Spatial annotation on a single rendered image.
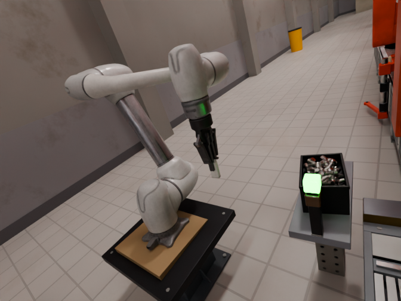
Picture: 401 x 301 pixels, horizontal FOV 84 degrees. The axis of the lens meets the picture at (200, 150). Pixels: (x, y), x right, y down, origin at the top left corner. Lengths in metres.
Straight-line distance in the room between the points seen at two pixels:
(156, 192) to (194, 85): 0.52
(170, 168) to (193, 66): 0.59
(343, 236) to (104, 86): 0.94
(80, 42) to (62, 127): 1.01
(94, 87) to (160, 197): 0.52
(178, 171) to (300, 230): 0.60
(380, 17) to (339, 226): 2.40
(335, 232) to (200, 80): 0.61
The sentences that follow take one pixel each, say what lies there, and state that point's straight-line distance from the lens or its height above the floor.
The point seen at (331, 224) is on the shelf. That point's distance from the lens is 0.84.
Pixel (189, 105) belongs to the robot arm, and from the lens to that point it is 0.68.
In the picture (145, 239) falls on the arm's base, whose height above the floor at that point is 0.34.
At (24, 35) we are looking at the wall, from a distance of 2.99.
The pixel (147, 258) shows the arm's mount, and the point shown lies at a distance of 1.10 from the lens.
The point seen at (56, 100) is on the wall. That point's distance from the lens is 2.91.
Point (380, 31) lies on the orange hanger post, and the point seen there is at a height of 0.65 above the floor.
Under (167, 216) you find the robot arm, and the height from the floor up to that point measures 0.44.
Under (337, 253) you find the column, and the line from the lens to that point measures 1.16.
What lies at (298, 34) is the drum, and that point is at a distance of 8.08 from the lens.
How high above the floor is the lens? 1.06
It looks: 24 degrees down
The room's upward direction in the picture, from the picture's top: 19 degrees counter-clockwise
